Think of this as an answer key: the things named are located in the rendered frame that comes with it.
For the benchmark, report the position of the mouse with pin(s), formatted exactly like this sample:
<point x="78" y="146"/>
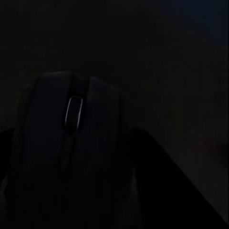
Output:
<point x="72" y="157"/>

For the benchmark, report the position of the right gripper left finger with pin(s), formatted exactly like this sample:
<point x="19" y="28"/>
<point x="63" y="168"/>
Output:
<point x="5" y="152"/>

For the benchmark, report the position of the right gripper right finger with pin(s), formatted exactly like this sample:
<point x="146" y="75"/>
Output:
<point x="167" y="198"/>

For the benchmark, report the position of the desk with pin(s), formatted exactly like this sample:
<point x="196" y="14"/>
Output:
<point x="169" y="58"/>

